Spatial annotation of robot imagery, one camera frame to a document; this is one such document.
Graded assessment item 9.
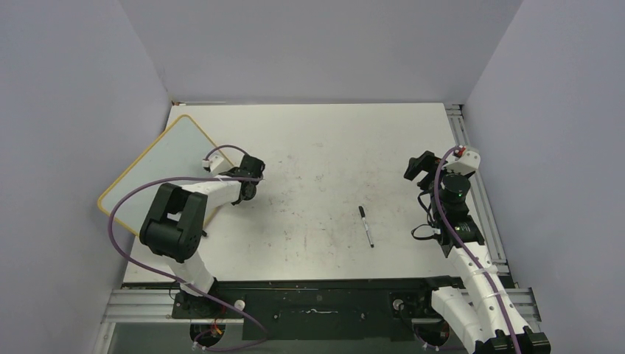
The yellow framed whiteboard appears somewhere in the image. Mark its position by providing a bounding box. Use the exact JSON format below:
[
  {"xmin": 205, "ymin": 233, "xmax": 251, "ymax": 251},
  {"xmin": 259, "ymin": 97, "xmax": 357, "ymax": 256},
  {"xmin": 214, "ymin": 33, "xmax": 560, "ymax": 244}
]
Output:
[{"xmin": 97, "ymin": 114, "xmax": 217, "ymax": 236}]

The black white marker pen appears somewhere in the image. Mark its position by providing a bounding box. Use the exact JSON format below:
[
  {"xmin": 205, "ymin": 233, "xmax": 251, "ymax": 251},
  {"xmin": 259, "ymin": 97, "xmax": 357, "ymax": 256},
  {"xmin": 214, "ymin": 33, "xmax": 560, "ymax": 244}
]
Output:
[{"xmin": 358, "ymin": 206, "xmax": 374, "ymax": 249}]

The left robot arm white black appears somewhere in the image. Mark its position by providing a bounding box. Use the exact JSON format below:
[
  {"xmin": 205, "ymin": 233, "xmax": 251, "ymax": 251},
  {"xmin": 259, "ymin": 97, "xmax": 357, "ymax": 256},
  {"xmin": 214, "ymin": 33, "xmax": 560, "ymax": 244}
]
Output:
[{"xmin": 139, "ymin": 155, "xmax": 265, "ymax": 318}]

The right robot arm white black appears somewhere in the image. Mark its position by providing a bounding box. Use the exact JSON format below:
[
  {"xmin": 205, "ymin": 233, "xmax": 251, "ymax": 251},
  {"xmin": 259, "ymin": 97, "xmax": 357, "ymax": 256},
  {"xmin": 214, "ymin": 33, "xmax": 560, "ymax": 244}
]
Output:
[{"xmin": 404, "ymin": 145, "xmax": 551, "ymax": 353}]

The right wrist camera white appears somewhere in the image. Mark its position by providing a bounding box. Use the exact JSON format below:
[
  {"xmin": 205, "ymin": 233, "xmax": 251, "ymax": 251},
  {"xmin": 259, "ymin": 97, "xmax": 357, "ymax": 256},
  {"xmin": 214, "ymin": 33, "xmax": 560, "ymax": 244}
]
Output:
[{"xmin": 443, "ymin": 145, "xmax": 481, "ymax": 176}]

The aluminium frame rail right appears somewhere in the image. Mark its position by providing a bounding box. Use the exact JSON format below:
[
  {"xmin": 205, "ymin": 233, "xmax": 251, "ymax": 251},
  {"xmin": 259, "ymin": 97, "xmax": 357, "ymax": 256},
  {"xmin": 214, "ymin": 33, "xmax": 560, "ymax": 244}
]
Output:
[{"xmin": 444, "ymin": 104, "xmax": 510, "ymax": 275}]

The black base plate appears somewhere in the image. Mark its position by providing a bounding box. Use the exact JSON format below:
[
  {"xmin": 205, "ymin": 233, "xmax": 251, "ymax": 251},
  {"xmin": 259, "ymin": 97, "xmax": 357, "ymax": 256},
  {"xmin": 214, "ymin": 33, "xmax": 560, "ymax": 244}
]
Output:
[{"xmin": 170, "ymin": 276, "xmax": 514, "ymax": 342}]

